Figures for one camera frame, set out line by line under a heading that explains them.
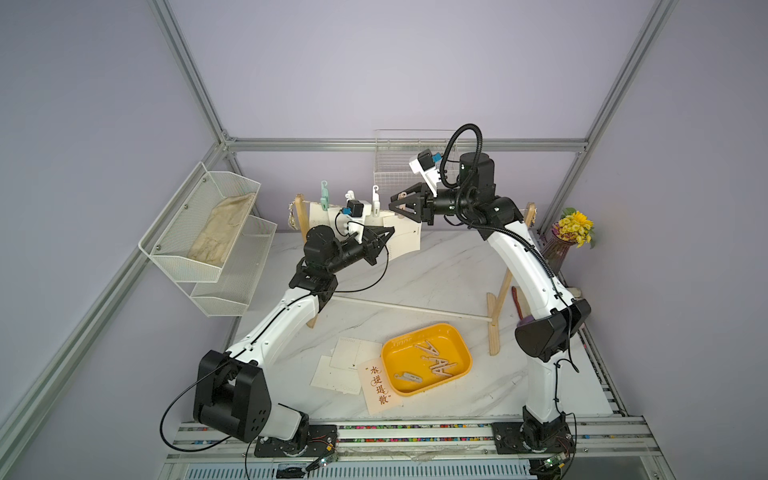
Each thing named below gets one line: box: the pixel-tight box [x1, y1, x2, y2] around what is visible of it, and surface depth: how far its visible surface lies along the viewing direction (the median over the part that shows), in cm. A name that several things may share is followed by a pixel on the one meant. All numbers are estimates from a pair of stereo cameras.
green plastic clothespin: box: [320, 180, 329, 211], surface depth 66 cm
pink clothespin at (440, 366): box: [430, 359, 458, 377], surface depth 86 cm
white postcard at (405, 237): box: [383, 216, 422, 261], surface depth 76 cm
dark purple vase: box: [540, 229, 576, 273], surface depth 98 cm
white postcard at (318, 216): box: [309, 202, 342, 231], surface depth 69 cm
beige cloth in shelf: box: [188, 192, 256, 266], surface depth 80 cm
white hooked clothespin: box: [372, 184, 380, 218], surface depth 67 cm
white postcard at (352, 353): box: [329, 336, 383, 370], surface depth 90 cm
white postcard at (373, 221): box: [364, 215, 383, 227], surface depth 71 cm
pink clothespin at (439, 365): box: [420, 355, 455, 373], surface depth 87 cm
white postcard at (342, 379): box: [310, 355, 361, 394], surface depth 86 cm
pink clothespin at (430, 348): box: [414, 340, 440, 356], surface depth 90 cm
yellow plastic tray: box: [381, 322, 473, 396], surface depth 88 cm
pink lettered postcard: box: [358, 359, 404, 416], surface depth 82 cm
